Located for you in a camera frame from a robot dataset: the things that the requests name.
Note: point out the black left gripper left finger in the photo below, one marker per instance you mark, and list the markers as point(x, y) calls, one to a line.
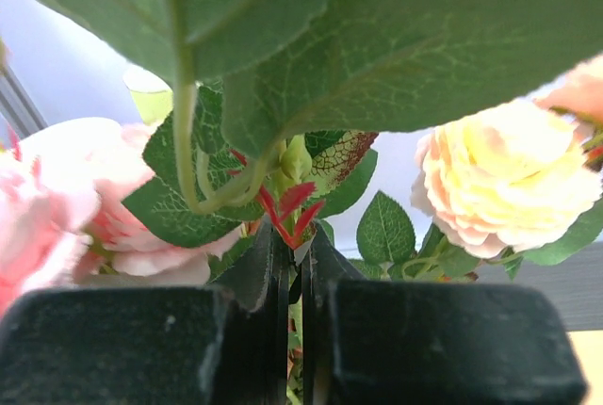
point(224, 343)

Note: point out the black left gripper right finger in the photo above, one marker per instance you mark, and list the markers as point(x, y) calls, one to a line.
point(377, 342)

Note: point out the pink flower stems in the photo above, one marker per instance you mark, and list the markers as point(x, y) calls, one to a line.
point(63, 222)

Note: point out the orange wrapping paper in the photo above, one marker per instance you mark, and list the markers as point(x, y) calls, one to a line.
point(588, 348)

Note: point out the peach flower stem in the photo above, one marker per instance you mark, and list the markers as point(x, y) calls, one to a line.
point(517, 182)

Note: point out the yellow-green faceted mug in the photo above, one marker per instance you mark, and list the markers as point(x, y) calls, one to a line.
point(151, 94)

